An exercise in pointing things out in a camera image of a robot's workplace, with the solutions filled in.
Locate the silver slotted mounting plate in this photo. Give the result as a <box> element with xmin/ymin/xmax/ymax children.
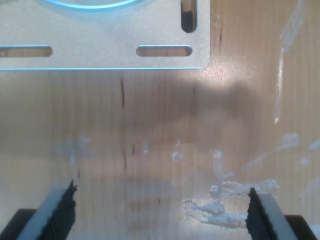
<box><xmin>0</xmin><ymin>0</ymin><xmax>213</xmax><ymax>72</ymax></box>

